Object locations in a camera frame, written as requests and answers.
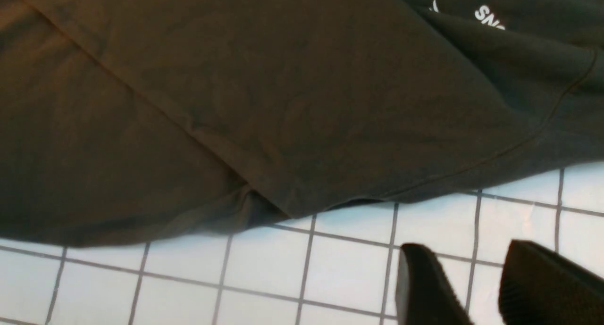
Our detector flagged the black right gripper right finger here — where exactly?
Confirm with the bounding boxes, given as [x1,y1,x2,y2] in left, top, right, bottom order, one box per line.
[498,240,604,325]

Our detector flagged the gray long-sleeve top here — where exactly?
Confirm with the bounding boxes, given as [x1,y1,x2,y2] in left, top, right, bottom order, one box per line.
[0,0,604,246]

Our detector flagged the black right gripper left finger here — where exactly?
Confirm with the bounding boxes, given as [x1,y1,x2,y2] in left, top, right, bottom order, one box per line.
[394,243,472,325]

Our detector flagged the white grid table mat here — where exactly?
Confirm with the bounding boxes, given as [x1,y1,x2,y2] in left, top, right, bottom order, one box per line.
[0,164,604,325]

